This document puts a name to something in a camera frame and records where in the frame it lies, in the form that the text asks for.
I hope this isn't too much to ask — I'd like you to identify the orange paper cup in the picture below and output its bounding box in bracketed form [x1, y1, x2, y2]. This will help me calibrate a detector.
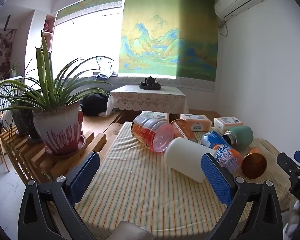
[170, 119, 198, 143]

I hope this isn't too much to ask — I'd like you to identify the wall scroll painting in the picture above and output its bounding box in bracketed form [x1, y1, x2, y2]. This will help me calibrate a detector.
[0, 29, 16, 83]

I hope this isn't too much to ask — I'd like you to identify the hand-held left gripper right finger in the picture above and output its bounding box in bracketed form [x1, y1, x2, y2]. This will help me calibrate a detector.
[201, 153, 283, 240]

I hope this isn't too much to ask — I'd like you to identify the black bag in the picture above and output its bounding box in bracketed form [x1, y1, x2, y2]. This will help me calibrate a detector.
[79, 93, 110, 117]

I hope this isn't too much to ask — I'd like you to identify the grey folded cloth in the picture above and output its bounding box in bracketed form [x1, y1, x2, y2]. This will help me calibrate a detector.
[93, 71, 118, 81]

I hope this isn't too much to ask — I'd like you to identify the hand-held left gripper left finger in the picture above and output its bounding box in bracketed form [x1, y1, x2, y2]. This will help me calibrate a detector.
[17, 151, 101, 240]

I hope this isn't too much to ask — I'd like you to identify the landscape painting roller blind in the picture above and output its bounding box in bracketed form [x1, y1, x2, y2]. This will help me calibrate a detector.
[117, 0, 219, 92]

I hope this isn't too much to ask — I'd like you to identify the wooden platform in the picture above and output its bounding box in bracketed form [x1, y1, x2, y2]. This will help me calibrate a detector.
[81, 109, 218, 140]

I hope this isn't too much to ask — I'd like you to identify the red pot saucer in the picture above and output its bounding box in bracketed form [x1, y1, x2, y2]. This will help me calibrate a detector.
[45, 132, 87, 158]

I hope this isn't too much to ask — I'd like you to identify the plant in red-white pot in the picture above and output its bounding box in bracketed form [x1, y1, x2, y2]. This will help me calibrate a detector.
[0, 30, 115, 155]

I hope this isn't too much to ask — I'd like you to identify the narrow landscape roller blind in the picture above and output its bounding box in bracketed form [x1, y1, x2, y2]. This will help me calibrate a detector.
[55, 0, 124, 20]

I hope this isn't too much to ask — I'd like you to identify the green thermos bottle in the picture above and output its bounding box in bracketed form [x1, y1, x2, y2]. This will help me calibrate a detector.
[222, 126, 254, 152]

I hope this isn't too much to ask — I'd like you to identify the copper metal cup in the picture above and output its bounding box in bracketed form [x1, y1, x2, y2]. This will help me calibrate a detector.
[241, 147, 267, 180]

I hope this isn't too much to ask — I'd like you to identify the wooden slat plant rack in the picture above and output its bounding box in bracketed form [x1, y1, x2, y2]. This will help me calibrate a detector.
[0, 110, 107, 183]

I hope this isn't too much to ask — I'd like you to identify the clear red plastic cup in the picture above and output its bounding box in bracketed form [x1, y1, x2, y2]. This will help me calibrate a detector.
[131, 115, 175, 153]

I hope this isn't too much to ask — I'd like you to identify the black tea tray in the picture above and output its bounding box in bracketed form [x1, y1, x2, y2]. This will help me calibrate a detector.
[139, 81, 162, 90]

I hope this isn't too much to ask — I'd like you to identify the air conditioner cable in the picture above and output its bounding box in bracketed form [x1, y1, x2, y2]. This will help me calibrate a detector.
[217, 18, 228, 37]

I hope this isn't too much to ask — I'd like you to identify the white lace tablecloth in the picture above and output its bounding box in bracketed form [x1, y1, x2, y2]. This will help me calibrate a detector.
[106, 85, 189, 117]

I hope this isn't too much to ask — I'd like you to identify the white and orange box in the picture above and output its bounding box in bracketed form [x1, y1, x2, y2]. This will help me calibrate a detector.
[140, 111, 170, 123]
[180, 114, 212, 132]
[214, 117, 243, 134]

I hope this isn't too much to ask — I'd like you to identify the plant in dark pot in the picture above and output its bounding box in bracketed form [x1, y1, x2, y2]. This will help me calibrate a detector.
[0, 64, 43, 140]

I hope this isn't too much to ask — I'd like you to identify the white cup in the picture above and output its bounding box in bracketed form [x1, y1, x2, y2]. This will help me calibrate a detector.
[164, 137, 217, 182]

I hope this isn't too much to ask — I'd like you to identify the striped tablecloth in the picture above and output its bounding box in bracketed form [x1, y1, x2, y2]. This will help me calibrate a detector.
[75, 121, 297, 239]

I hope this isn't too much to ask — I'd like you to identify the blue and orange printed cup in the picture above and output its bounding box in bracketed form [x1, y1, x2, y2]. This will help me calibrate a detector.
[201, 131, 244, 173]

